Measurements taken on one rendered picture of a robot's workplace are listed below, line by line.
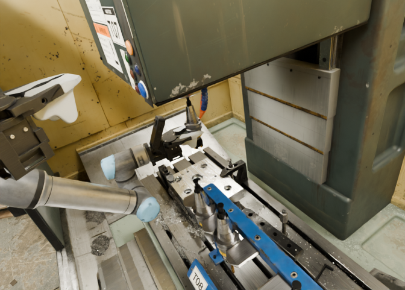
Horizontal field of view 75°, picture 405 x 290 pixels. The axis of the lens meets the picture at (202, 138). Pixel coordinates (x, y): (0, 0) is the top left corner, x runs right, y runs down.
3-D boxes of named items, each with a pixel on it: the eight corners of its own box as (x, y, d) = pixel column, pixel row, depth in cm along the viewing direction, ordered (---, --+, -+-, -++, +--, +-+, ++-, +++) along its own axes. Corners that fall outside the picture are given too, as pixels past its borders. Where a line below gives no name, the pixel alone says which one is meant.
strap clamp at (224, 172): (225, 193, 122) (220, 167, 114) (221, 189, 124) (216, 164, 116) (248, 179, 126) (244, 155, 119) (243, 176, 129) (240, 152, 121)
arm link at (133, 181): (132, 213, 92) (121, 190, 86) (120, 196, 101) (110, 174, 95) (152, 201, 95) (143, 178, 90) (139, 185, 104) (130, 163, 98)
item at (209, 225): (208, 238, 67) (208, 236, 66) (198, 224, 71) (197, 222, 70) (231, 223, 69) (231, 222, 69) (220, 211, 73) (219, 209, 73)
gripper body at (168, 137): (178, 146, 103) (148, 158, 99) (172, 128, 98) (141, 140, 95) (185, 156, 96) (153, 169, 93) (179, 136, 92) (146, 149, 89)
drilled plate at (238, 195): (198, 225, 104) (196, 216, 102) (168, 186, 127) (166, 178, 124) (244, 197, 112) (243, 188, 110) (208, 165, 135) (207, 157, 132)
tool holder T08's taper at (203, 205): (214, 208, 72) (209, 191, 69) (200, 216, 71) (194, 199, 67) (207, 198, 76) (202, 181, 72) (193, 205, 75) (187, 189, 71)
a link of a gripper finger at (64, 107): (91, 105, 42) (38, 137, 35) (75, 69, 39) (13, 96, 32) (104, 107, 40) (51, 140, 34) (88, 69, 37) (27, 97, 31)
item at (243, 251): (235, 272, 58) (234, 270, 58) (222, 254, 62) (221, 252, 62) (260, 254, 61) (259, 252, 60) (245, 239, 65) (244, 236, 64)
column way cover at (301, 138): (320, 187, 115) (331, 73, 87) (250, 143, 151) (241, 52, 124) (328, 182, 116) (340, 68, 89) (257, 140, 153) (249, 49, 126)
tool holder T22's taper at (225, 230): (238, 237, 64) (235, 219, 60) (220, 244, 63) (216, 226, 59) (230, 223, 67) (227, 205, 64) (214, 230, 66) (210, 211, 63)
